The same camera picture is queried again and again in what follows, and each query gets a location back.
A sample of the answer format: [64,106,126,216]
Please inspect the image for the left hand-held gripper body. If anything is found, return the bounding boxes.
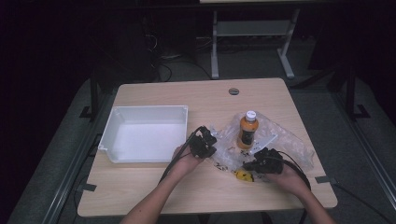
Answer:
[188,125,219,160]

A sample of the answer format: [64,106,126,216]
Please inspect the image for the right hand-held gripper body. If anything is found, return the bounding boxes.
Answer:
[247,133,285,175]

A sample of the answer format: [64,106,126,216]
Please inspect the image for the clear plastic bag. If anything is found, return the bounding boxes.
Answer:
[208,111,316,184]

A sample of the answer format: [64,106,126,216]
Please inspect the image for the orange drink bottle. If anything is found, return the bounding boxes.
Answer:
[236,109,260,150]

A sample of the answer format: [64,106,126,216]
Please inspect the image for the person's left hand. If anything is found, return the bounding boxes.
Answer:
[171,144,205,175]

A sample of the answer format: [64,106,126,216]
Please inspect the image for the person's right hand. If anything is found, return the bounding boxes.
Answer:
[264,164,312,200]

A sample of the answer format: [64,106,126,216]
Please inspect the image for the white plastic bin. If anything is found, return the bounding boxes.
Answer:
[97,105,190,164]

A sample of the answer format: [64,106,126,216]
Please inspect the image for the black metal stand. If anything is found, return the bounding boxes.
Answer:
[78,69,101,121]
[345,63,372,121]

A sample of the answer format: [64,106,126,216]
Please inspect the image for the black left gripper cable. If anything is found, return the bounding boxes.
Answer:
[158,130,202,185]

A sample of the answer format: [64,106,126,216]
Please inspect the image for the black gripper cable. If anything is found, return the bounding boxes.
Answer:
[275,150,313,224]
[158,130,202,185]

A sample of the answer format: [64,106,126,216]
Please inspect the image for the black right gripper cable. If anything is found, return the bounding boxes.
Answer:
[275,150,313,224]

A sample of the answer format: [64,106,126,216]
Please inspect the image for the black floor cables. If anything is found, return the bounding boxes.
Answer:
[143,18,213,82]

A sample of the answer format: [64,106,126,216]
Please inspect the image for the aluminium floor rail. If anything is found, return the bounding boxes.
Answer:
[330,90,396,202]
[41,92,117,224]

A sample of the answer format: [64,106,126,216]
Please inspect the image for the black floor cable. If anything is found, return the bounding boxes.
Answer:
[334,182,394,224]

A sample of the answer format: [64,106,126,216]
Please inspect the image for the white metal table frame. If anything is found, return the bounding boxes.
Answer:
[209,7,302,80]

